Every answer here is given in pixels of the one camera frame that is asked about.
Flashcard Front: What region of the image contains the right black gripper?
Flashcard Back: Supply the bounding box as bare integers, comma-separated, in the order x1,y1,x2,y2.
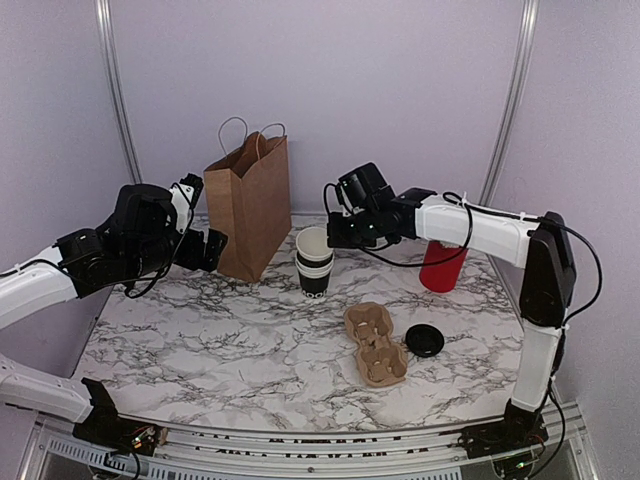
328,208,382,248

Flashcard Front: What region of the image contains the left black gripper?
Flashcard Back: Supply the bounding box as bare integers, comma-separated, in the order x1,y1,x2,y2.
125,227,228,280

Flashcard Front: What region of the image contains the black plastic cup lid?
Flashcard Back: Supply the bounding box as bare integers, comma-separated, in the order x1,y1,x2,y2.
405,324,445,358

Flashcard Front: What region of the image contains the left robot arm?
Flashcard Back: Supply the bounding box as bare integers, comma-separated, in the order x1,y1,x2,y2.
1,174,227,456

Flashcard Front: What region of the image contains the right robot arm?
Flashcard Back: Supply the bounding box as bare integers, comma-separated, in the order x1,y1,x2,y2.
328,163,576,458

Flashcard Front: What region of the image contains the stack of paper cups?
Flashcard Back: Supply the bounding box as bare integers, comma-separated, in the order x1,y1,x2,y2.
295,226,334,299

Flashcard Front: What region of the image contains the brown paper bag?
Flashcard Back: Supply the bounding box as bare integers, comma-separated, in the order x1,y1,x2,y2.
204,130,292,283

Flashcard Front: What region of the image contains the red cylindrical container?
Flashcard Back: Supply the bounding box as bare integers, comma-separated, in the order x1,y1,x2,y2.
419,241,468,293

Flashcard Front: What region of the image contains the cardboard cup carrier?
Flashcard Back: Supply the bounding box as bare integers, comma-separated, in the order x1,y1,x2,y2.
344,302,408,388

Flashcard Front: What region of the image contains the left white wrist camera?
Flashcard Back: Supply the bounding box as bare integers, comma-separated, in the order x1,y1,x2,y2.
169,173,204,234

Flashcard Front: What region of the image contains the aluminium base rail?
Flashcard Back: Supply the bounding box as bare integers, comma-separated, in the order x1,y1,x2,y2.
16,403,601,479

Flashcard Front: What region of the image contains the right aluminium frame post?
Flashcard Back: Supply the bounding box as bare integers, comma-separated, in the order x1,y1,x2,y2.
479,0,540,206

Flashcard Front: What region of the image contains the aluminium frame post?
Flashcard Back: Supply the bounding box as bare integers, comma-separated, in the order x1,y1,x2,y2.
94,0,143,184
479,0,540,206

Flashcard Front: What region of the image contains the left aluminium frame post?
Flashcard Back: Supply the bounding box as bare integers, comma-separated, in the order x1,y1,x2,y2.
94,0,143,184

